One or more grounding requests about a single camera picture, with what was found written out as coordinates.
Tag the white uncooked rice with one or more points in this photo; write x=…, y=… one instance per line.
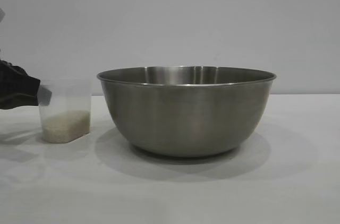
x=66, y=128

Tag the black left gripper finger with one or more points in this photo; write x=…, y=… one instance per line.
x=24, y=102
x=18, y=83

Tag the clear plastic measuring cup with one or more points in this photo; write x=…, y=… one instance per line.
x=66, y=96

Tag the stainless steel mixing bowl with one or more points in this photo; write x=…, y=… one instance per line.
x=186, y=117

